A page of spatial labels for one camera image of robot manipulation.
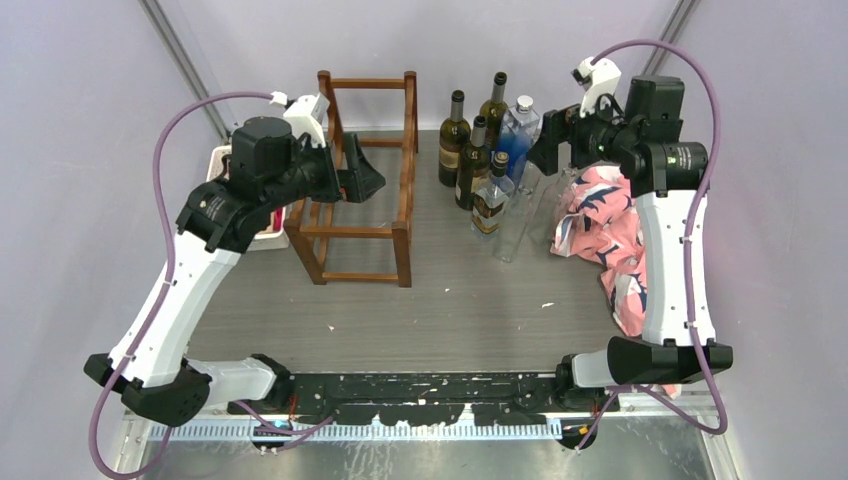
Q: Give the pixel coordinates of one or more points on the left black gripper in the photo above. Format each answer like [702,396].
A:
[357,182]

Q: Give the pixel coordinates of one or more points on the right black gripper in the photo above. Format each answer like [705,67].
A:
[554,131]

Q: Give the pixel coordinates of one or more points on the brown wooden wine rack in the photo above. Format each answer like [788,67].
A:
[309,226]

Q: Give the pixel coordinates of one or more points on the clear tapered glass bottle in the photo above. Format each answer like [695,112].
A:
[518,211]

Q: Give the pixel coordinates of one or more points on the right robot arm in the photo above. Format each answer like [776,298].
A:
[678,343]

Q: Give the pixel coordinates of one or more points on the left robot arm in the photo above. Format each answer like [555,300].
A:
[269,166]

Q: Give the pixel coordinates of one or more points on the blue clear square bottle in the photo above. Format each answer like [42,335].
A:
[518,132]

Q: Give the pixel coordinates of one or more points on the clear slim glass bottle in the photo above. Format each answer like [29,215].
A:
[543,221]

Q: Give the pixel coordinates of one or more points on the olive green wine bottle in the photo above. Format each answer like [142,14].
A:
[494,109]

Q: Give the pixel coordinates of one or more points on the dark wine bottle cream label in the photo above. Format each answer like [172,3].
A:
[474,163]

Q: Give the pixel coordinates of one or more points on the dark green wine bottle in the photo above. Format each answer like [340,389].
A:
[454,132]

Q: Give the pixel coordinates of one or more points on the pink shark print cloth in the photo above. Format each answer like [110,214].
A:
[596,220]

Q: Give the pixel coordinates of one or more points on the white perforated plastic basket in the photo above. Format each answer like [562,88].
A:
[218,166]

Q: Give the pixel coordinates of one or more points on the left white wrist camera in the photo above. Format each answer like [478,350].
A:
[304,115]

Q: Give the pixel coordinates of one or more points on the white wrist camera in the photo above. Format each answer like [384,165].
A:
[597,77]
[304,115]

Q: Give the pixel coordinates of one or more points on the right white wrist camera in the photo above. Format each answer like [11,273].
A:
[597,77]

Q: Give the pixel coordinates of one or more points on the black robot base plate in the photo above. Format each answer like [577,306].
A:
[425,399]

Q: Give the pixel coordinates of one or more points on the white slotted cable duct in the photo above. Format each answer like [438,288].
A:
[211,430]

